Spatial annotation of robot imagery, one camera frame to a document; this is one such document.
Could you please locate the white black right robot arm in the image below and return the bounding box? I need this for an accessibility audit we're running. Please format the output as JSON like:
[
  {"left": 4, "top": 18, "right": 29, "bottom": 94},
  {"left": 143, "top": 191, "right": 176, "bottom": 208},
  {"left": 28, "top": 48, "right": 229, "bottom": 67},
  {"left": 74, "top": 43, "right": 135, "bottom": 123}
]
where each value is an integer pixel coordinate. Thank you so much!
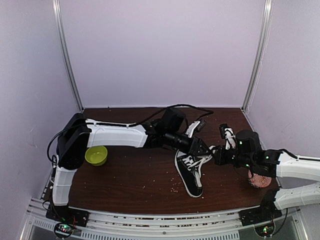
[{"left": 213, "top": 124, "right": 320, "bottom": 221}]

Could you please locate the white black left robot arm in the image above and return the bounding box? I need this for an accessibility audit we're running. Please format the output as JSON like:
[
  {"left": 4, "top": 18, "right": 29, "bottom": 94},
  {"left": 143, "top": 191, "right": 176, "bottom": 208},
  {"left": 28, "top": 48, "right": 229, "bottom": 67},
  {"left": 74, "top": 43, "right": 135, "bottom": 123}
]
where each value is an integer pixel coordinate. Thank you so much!
[{"left": 51, "top": 105, "right": 212, "bottom": 222}]

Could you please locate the left aluminium frame post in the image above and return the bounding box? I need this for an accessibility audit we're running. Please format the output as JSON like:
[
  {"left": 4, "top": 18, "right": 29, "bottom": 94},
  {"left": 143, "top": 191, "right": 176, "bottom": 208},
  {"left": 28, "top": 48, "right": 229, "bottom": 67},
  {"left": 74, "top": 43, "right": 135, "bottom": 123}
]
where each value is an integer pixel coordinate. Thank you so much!
[{"left": 52, "top": 0, "right": 85, "bottom": 112}]

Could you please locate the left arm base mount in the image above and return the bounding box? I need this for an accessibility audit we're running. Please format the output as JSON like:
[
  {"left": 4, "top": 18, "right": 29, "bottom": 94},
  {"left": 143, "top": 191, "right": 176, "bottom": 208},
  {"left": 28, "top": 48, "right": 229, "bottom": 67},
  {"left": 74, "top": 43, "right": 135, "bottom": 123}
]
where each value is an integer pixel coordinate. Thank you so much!
[{"left": 45, "top": 203, "right": 90, "bottom": 227}]

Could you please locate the black white canvas sneaker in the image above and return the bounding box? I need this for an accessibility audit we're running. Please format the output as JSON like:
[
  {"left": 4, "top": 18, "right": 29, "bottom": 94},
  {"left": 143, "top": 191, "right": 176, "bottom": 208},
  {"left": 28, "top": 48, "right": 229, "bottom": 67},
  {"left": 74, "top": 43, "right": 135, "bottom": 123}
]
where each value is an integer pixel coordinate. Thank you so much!
[{"left": 174, "top": 145, "right": 216, "bottom": 198}]

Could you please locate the aluminium frame post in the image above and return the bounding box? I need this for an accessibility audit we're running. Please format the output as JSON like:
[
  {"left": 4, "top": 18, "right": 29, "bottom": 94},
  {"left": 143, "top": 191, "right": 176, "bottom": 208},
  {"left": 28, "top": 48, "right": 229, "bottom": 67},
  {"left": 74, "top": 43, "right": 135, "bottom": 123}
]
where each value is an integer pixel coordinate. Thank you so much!
[
  {"left": 242, "top": 0, "right": 274, "bottom": 113},
  {"left": 52, "top": 0, "right": 85, "bottom": 112}
]

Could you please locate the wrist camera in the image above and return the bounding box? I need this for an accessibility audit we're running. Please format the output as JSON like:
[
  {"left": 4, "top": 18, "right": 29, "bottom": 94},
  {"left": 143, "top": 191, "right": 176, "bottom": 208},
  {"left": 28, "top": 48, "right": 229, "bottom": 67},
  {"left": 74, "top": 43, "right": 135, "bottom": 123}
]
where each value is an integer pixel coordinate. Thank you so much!
[
  {"left": 185, "top": 119, "right": 207, "bottom": 138},
  {"left": 219, "top": 123, "right": 237, "bottom": 150}
]

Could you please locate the red patterned bowl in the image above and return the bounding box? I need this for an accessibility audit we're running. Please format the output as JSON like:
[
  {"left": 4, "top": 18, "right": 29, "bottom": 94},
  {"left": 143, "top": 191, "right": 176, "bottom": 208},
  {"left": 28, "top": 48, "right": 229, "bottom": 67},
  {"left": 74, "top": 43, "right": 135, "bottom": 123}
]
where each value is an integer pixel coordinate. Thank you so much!
[{"left": 248, "top": 171, "right": 272, "bottom": 189}]

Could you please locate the right aluminium frame post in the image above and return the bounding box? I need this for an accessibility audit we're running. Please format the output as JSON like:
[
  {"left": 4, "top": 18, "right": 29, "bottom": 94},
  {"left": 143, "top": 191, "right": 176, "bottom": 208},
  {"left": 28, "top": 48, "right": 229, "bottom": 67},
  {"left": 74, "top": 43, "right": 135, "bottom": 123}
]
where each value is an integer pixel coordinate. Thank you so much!
[{"left": 242, "top": 0, "right": 274, "bottom": 113}]

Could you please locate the lime green bowl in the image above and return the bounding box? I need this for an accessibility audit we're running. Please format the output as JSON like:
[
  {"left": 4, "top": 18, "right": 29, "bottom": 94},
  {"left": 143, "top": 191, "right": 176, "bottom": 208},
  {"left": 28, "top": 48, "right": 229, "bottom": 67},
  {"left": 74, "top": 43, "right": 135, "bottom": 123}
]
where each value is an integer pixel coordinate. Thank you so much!
[{"left": 84, "top": 146, "right": 108, "bottom": 167}]

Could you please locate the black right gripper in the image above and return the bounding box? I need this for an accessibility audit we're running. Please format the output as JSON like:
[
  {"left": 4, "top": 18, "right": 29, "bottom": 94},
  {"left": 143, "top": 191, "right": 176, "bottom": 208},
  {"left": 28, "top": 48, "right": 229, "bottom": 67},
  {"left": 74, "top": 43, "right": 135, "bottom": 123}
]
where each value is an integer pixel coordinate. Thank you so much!
[{"left": 211, "top": 144, "right": 254, "bottom": 170}]

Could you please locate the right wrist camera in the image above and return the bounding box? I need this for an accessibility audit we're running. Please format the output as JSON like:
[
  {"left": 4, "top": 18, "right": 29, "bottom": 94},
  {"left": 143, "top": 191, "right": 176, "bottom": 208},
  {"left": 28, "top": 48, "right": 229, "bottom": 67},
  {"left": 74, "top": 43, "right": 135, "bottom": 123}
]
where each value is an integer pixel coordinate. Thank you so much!
[{"left": 219, "top": 123, "right": 237, "bottom": 150}]

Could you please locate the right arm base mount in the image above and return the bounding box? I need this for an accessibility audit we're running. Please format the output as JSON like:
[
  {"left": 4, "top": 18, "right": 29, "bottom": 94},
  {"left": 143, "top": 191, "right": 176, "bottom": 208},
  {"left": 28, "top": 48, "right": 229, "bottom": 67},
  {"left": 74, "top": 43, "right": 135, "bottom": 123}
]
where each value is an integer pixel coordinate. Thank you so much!
[{"left": 238, "top": 188, "right": 283, "bottom": 226}]

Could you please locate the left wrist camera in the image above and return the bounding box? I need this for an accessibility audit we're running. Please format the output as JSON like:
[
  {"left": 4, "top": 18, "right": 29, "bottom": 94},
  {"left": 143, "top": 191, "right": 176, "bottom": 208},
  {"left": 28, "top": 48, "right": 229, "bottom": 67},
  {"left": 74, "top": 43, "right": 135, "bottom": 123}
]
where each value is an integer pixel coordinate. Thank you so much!
[{"left": 185, "top": 119, "right": 207, "bottom": 138}]

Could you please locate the front aluminium rail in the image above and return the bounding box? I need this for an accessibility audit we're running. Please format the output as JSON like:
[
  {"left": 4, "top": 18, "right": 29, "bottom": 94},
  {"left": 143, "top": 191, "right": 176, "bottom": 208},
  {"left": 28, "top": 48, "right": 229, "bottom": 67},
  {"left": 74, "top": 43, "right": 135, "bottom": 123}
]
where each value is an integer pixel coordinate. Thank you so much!
[{"left": 18, "top": 198, "right": 310, "bottom": 240}]

